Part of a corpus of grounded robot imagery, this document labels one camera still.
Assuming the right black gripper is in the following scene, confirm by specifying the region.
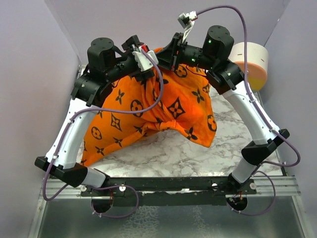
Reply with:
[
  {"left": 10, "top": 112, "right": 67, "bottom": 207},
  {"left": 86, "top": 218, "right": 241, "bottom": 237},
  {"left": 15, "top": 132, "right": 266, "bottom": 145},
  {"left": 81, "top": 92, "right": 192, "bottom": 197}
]
[{"left": 155, "top": 33, "right": 215, "bottom": 73}]

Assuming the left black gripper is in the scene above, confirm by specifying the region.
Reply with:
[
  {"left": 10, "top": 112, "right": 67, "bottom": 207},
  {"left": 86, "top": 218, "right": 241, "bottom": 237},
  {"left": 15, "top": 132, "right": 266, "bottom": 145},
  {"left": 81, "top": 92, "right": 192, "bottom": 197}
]
[{"left": 106, "top": 36, "right": 155, "bottom": 83}]

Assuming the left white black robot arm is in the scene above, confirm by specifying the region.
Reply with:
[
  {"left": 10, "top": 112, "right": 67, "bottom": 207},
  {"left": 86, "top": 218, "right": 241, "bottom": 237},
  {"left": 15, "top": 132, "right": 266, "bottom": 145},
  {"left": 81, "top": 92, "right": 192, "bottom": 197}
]
[{"left": 35, "top": 35, "right": 158, "bottom": 196}]

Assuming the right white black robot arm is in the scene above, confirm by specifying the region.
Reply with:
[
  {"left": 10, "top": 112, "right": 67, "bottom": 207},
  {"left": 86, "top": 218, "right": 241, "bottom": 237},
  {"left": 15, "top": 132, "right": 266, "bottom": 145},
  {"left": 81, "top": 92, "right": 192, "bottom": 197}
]
[{"left": 156, "top": 25, "right": 290, "bottom": 194}]

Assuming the white cylinder with striped face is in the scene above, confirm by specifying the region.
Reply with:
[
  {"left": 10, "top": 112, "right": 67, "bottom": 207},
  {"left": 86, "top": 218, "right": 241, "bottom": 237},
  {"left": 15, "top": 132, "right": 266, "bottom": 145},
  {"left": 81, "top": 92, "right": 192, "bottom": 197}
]
[{"left": 229, "top": 42, "right": 268, "bottom": 92}]

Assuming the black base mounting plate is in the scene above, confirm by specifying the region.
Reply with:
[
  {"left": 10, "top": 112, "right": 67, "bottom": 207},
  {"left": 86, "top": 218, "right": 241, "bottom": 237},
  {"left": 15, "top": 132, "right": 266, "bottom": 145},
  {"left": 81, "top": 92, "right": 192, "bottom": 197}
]
[{"left": 81, "top": 177, "right": 256, "bottom": 207}]

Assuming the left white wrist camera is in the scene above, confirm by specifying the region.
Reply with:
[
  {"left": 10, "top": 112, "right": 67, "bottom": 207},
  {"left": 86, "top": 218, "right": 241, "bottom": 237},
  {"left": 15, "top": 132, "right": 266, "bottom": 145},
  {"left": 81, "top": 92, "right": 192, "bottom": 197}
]
[{"left": 132, "top": 44, "right": 158, "bottom": 72}]

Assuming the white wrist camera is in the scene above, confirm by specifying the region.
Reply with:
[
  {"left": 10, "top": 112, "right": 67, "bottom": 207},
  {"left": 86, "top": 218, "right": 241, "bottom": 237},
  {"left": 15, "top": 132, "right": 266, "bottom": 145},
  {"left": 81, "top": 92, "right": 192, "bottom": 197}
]
[
  {"left": 132, "top": 44, "right": 158, "bottom": 72},
  {"left": 177, "top": 11, "right": 198, "bottom": 43}
]

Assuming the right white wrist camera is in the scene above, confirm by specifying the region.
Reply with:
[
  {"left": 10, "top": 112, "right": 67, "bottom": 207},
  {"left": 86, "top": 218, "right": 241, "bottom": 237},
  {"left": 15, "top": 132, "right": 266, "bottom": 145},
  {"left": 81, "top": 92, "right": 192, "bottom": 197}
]
[{"left": 177, "top": 11, "right": 198, "bottom": 43}]

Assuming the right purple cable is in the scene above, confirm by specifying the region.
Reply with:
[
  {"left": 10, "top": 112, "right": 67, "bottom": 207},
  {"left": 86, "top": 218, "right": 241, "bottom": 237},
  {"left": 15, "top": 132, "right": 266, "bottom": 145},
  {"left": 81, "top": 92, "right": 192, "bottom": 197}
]
[{"left": 195, "top": 5, "right": 301, "bottom": 216}]

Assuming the aluminium rail frame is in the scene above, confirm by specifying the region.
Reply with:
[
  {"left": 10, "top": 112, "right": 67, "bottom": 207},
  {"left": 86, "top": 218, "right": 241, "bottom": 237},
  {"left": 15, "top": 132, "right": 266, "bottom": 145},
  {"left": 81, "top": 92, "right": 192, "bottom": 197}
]
[{"left": 27, "top": 64, "right": 306, "bottom": 238}]

